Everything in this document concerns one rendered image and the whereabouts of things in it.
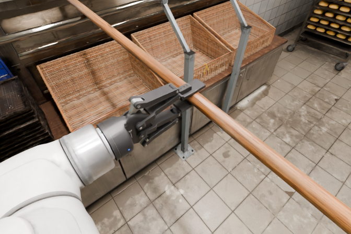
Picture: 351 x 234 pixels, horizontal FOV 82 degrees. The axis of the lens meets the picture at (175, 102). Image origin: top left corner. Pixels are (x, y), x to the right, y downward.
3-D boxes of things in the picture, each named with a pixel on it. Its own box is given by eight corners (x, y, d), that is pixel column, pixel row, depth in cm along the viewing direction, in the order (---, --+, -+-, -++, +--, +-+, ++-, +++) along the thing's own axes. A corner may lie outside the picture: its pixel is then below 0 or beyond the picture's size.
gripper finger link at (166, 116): (139, 134, 38) (139, 139, 39) (183, 114, 44) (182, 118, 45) (129, 121, 40) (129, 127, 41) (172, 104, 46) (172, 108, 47)
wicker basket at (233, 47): (189, 43, 184) (191, 12, 164) (230, 26, 209) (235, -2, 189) (231, 67, 157) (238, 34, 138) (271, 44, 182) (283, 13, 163)
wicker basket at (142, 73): (55, 100, 132) (33, 65, 112) (130, 69, 156) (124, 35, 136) (80, 151, 104) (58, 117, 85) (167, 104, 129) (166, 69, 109)
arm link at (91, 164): (73, 156, 39) (102, 140, 42) (92, 194, 34) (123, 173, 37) (53, 128, 33) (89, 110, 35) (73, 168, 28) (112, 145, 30)
